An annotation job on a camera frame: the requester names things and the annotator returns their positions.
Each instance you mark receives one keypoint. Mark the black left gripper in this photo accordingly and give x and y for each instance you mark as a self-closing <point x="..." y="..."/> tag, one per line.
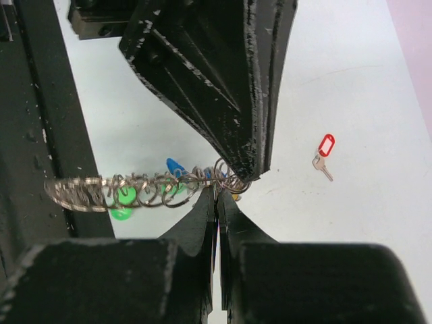
<point x="91" y="19"/>

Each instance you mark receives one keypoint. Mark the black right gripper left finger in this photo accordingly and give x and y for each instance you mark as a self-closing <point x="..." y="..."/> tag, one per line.
<point x="102" y="280"/>

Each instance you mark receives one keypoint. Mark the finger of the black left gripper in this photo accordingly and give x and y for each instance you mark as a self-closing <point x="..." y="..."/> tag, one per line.
<point x="192" y="56"/>
<point x="267" y="28"/>

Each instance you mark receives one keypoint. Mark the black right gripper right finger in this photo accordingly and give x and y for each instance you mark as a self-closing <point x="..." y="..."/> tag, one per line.
<point x="266" y="281"/>

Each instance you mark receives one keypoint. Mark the large keyring with many rings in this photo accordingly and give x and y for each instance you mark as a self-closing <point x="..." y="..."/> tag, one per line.
<point x="123" y="193"/>

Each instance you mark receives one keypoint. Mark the key with red tag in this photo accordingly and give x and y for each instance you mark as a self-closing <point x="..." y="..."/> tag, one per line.
<point x="323" y="151"/>

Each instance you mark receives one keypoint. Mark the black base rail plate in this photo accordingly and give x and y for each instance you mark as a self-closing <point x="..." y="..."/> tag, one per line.
<point x="43" y="133"/>

